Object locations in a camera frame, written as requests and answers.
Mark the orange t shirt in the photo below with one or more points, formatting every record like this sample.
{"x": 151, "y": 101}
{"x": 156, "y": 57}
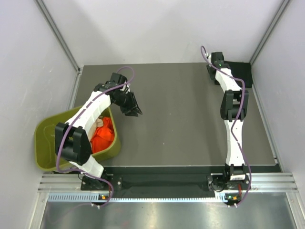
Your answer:
{"x": 103, "y": 136}

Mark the left aluminium corner post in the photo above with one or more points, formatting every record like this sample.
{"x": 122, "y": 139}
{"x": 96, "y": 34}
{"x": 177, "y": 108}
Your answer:
{"x": 55, "y": 30}

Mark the beige t shirt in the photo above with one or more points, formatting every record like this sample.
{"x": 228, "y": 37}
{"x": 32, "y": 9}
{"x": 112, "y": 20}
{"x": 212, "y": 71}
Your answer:
{"x": 95, "y": 125}

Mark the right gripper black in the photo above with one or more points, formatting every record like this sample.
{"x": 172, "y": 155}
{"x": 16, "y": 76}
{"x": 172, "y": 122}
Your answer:
{"x": 208, "y": 68}

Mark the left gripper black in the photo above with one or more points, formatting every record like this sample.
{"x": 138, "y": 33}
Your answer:
{"x": 133, "y": 103}

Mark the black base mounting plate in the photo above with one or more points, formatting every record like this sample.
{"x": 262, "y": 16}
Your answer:
{"x": 202, "y": 177}

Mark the aluminium frame rail front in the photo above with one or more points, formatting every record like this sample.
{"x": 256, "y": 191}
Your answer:
{"x": 261, "y": 182}

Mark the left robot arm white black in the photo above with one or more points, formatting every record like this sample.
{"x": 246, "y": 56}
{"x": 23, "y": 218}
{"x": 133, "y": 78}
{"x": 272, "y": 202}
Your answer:
{"x": 72, "y": 137}

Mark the grey slotted cable duct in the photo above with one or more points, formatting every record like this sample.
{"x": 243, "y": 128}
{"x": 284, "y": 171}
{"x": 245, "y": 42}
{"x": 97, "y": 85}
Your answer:
{"x": 100, "y": 198}

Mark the aluminium corner post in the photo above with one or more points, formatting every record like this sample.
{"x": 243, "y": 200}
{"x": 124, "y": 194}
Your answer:
{"x": 55, "y": 30}
{"x": 270, "y": 28}

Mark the olive green plastic bin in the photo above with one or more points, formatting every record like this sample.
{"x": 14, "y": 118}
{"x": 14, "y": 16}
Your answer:
{"x": 44, "y": 140}

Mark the black t shirt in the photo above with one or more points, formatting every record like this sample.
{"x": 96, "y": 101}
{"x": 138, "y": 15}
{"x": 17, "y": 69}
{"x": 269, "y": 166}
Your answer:
{"x": 243, "y": 71}

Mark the right aluminium corner post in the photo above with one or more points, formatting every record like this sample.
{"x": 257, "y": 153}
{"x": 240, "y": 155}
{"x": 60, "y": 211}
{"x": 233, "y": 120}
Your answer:
{"x": 270, "y": 28}

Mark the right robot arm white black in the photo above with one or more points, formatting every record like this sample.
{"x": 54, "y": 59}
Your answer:
{"x": 233, "y": 111}

